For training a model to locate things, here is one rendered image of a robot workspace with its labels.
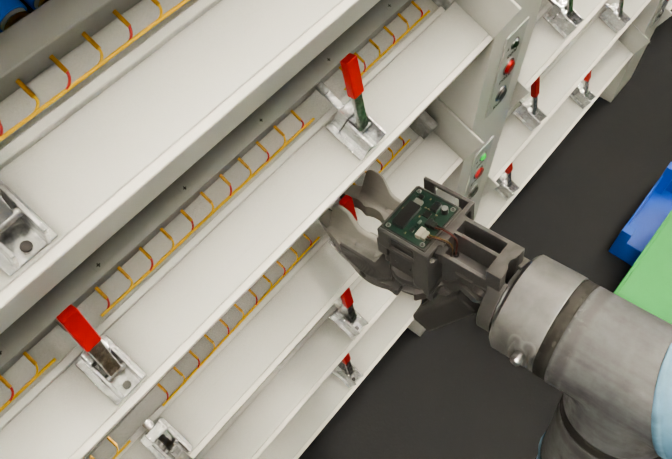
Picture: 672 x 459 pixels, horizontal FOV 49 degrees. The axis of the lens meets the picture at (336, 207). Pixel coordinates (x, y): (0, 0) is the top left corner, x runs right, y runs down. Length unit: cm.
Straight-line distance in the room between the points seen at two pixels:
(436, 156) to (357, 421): 57
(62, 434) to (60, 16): 28
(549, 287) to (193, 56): 34
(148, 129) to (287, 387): 59
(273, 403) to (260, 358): 19
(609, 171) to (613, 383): 104
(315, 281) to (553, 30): 47
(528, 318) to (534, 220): 90
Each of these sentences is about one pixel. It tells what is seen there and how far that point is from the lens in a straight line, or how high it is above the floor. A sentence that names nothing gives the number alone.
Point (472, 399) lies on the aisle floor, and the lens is 132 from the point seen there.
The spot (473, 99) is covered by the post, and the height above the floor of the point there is 64.
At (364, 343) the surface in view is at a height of 16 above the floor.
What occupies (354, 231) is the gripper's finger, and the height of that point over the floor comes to 65.
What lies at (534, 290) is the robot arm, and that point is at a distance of 61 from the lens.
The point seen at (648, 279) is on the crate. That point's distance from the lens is 144.
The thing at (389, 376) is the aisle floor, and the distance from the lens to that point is 131.
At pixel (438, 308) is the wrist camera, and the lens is 70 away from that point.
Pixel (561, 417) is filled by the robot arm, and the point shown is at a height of 62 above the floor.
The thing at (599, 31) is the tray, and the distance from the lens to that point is 133.
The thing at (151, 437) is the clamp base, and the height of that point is 58.
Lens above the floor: 124
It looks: 58 degrees down
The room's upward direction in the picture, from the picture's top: straight up
